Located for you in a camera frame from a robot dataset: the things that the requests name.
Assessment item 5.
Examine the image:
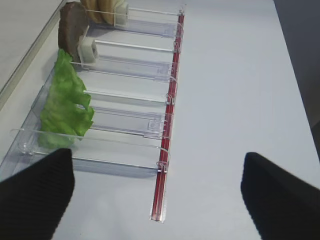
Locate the red rack rail strip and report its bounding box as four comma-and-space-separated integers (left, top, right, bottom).
150, 11, 185, 222

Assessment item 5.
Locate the cream metal serving tray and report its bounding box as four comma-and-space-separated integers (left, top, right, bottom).
0, 0, 66, 108

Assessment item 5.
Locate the brown upright meat patty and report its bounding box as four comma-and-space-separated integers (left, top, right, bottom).
58, 1, 89, 63

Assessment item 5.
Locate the clear plastic right rack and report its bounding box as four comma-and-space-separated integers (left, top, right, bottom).
0, 0, 185, 180

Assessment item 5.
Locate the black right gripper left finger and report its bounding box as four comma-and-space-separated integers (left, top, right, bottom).
0, 148, 75, 240

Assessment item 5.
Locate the green lettuce leaf in rack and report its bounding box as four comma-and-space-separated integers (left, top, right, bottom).
37, 49, 95, 149

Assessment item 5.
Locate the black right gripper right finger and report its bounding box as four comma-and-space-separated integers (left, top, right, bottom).
240, 152, 320, 240

